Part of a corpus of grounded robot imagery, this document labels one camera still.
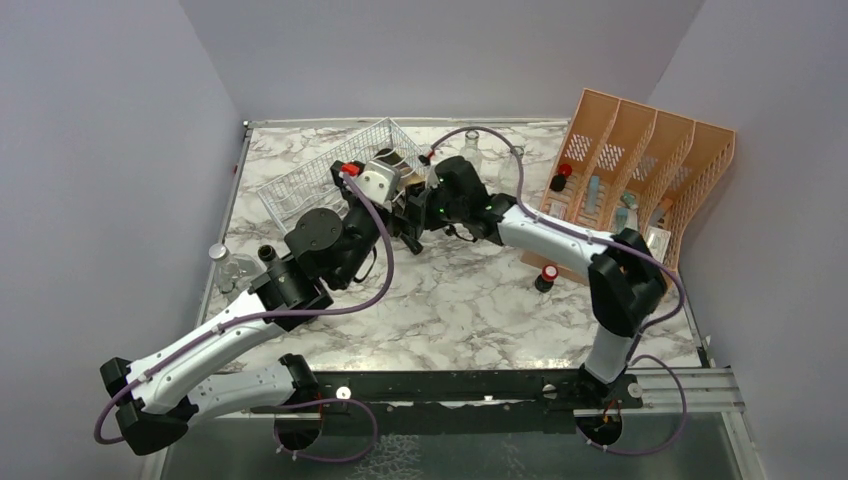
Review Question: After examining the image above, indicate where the dark-neck green wine bottle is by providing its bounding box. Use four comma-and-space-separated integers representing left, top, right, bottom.
396, 172, 426, 196

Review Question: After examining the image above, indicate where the clear textured glass bottle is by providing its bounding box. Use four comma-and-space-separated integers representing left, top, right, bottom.
497, 146, 525, 196

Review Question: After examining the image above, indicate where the silver-neck green wine bottle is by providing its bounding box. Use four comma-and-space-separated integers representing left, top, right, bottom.
373, 148, 404, 165

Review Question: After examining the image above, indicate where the clear square glass bottle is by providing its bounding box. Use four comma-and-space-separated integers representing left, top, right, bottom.
459, 130, 482, 171

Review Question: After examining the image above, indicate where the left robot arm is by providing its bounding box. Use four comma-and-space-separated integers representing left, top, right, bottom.
93, 199, 420, 456

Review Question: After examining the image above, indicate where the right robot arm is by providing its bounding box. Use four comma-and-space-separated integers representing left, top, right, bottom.
399, 156, 668, 407

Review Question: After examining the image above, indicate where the red-cap bottle in organizer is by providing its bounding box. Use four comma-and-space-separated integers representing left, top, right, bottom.
549, 163, 573, 193

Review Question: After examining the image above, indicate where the small red-cap black bottle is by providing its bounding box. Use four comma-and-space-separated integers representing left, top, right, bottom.
534, 264, 559, 293

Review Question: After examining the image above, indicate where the clear jar silver lid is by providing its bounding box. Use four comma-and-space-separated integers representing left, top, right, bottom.
208, 243, 264, 303

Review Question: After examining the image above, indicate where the blue item in organizer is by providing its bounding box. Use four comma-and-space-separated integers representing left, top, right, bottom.
609, 202, 640, 234

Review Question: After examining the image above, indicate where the orange plastic file organizer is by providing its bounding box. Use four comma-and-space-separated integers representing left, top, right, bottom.
523, 89, 736, 272

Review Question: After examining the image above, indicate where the white packet in organizer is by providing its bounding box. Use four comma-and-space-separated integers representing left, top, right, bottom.
644, 226, 671, 261

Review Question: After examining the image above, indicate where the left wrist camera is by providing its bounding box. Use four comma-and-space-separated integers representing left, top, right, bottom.
340, 160, 401, 210

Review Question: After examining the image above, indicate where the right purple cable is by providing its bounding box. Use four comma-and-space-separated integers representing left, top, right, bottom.
427, 125, 687, 362

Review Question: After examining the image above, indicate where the purple cable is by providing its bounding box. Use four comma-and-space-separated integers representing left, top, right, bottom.
92, 170, 397, 446
427, 125, 687, 362

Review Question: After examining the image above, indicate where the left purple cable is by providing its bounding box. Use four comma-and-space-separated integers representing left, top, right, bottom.
92, 170, 397, 446

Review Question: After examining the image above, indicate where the white wire wine rack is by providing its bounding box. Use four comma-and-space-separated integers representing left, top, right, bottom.
258, 118, 425, 221

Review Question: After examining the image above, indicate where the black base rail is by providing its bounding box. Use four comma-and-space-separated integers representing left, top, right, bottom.
248, 367, 664, 439

